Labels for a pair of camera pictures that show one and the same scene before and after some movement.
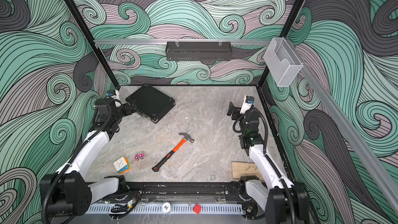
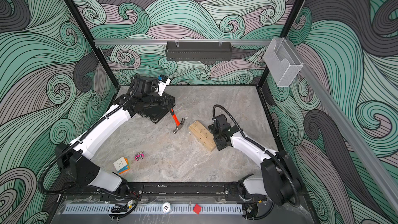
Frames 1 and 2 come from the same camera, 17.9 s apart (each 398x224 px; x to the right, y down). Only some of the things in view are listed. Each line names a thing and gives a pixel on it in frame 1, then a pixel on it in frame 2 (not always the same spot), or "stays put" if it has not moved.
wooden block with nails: x=240 y=169 → x=203 y=134
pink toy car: x=141 y=155 stays put
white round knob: x=166 y=207 stays put
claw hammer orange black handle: x=168 y=156 → x=178 y=124
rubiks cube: x=122 y=165 stays put
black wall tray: x=199 y=51 stays put
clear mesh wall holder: x=282 y=60 stays put
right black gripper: x=237 y=112 → x=219 y=143
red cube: x=197 y=208 stays put
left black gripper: x=125 y=107 → x=164 y=99
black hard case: x=151 y=103 stays put
